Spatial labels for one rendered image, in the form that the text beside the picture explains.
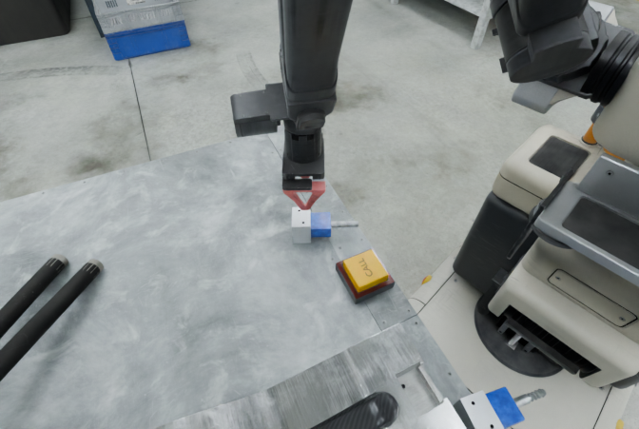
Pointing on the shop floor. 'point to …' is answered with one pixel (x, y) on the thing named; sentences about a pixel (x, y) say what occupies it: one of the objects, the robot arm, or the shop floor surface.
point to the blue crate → (147, 40)
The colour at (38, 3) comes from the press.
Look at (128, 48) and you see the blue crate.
